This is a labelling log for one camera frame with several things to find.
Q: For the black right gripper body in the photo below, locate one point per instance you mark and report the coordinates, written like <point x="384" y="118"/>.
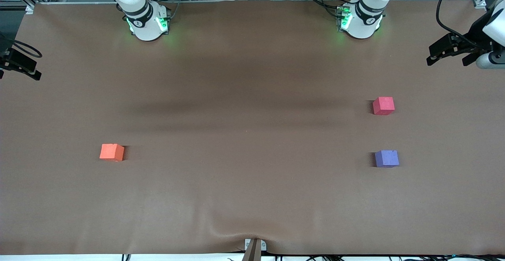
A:
<point x="16" y="60"/>

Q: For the orange foam block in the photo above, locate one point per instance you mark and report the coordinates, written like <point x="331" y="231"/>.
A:
<point x="110" y="151"/>

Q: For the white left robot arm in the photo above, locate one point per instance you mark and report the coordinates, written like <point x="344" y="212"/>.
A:
<point x="363" y="28"/>

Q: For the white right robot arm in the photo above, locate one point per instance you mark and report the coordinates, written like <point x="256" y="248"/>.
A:
<point x="148" y="28"/>

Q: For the red foam block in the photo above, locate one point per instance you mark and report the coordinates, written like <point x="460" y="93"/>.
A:
<point x="383" y="106"/>

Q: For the purple foam block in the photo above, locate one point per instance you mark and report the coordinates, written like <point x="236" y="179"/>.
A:
<point x="386" y="158"/>

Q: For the brown table mat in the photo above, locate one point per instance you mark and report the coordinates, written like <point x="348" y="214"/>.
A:
<point x="252" y="134"/>

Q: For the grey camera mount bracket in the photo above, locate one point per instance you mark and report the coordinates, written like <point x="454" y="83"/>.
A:
<point x="254" y="251"/>

